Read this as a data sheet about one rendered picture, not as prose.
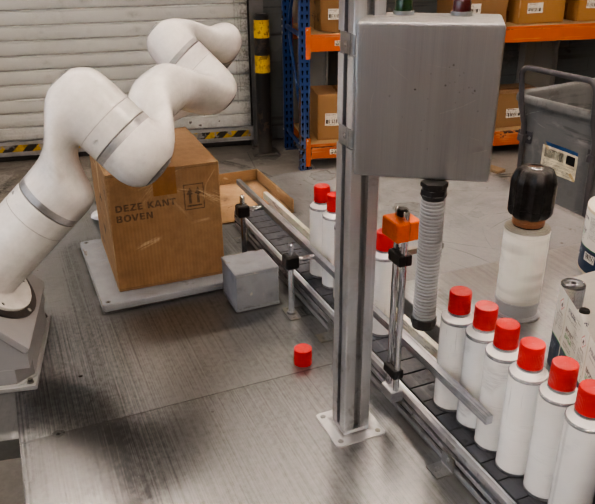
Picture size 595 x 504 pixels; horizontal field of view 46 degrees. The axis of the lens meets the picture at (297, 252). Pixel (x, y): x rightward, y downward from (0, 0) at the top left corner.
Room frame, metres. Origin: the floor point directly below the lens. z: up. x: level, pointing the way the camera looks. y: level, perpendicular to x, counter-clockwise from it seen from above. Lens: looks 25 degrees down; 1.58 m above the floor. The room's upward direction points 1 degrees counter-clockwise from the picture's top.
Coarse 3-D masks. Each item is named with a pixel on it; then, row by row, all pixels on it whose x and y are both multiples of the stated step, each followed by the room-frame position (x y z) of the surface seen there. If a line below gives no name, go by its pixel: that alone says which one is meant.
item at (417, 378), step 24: (264, 216) 1.70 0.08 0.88; (288, 240) 1.54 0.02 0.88; (384, 360) 1.03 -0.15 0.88; (408, 360) 1.03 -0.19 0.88; (408, 384) 0.96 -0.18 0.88; (432, 384) 0.96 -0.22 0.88; (432, 408) 0.90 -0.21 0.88; (456, 432) 0.84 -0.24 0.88; (480, 456) 0.78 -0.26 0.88; (504, 480) 0.74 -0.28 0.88
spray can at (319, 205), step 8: (320, 184) 1.37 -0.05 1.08; (320, 192) 1.35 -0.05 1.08; (328, 192) 1.36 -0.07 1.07; (320, 200) 1.35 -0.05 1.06; (312, 208) 1.35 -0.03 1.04; (320, 208) 1.34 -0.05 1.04; (312, 216) 1.35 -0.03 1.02; (320, 216) 1.34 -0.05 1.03; (312, 224) 1.35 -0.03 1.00; (320, 224) 1.34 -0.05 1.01; (312, 232) 1.35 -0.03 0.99; (320, 232) 1.34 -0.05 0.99; (312, 240) 1.35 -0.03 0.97; (320, 240) 1.34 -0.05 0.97; (320, 248) 1.34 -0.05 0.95; (312, 264) 1.35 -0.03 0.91; (312, 272) 1.35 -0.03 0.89; (320, 272) 1.34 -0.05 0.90
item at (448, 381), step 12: (240, 180) 1.75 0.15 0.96; (252, 192) 1.66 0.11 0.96; (264, 204) 1.58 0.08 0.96; (276, 216) 1.50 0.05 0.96; (288, 228) 1.43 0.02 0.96; (300, 240) 1.36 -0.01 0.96; (312, 252) 1.31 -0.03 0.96; (324, 264) 1.25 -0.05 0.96; (384, 324) 1.03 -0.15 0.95; (408, 336) 0.98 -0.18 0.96; (408, 348) 0.96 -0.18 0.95; (420, 348) 0.94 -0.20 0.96; (420, 360) 0.92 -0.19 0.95; (432, 360) 0.91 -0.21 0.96; (432, 372) 0.89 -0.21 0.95; (444, 372) 0.88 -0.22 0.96; (444, 384) 0.86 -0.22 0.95; (456, 384) 0.85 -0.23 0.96; (456, 396) 0.83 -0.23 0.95; (468, 396) 0.82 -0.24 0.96; (468, 408) 0.81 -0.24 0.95; (480, 408) 0.79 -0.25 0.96; (492, 420) 0.77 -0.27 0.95
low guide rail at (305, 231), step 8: (264, 192) 1.78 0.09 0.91; (272, 200) 1.73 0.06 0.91; (280, 208) 1.67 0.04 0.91; (288, 216) 1.62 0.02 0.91; (296, 224) 1.58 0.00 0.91; (304, 232) 1.53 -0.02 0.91; (408, 320) 1.11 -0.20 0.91; (408, 328) 1.09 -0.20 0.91; (416, 336) 1.07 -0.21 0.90; (424, 336) 1.05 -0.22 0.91; (424, 344) 1.04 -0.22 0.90; (432, 344) 1.03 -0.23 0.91; (432, 352) 1.02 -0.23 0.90
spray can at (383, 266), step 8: (376, 240) 1.13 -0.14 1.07; (384, 240) 1.11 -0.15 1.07; (376, 248) 1.13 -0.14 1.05; (384, 248) 1.11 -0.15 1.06; (376, 256) 1.11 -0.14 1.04; (384, 256) 1.11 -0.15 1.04; (376, 264) 1.11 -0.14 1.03; (384, 264) 1.10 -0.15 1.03; (376, 272) 1.11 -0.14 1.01; (384, 272) 1.10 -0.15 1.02; (376, 280) 1.11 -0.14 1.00; (384, 280) 1.10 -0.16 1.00; (376, 288) 1.11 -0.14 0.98; (384, 288) 1.10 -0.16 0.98; (376, 296) 1.11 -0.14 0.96; (384, 296) 1.10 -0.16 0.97; (376, 304) 1.11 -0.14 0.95; (384, 304) 1.10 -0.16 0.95; (384, 312) 1.10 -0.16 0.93; (376, 320) 1.11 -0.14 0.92; (376, 328) 1.11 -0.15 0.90; (384, 328) 1.10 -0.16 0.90; (376, 336) 1.11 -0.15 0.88; (384, 336) 1.10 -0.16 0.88
